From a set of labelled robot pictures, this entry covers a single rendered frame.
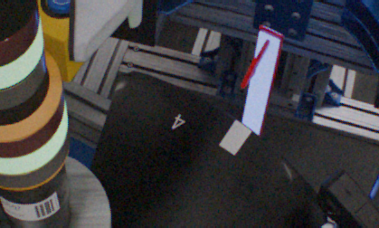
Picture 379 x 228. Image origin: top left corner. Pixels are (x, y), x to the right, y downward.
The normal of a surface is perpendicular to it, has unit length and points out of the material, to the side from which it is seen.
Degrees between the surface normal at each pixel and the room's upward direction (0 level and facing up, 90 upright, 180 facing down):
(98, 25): 42
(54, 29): 0
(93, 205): 0
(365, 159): 0
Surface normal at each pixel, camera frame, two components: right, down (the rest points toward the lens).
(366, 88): 0.04, -0.51
